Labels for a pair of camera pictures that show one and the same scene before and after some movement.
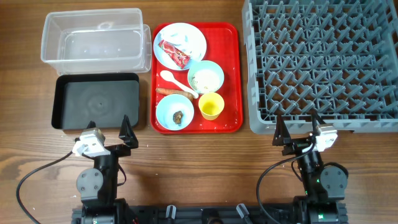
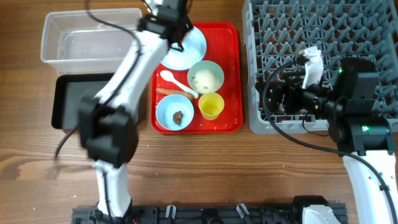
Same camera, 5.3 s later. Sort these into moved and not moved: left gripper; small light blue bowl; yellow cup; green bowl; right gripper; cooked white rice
Moved: right gripper; left gripper
Not moved: yellow cup; small light blue bowl; cooked white rice; green bowl
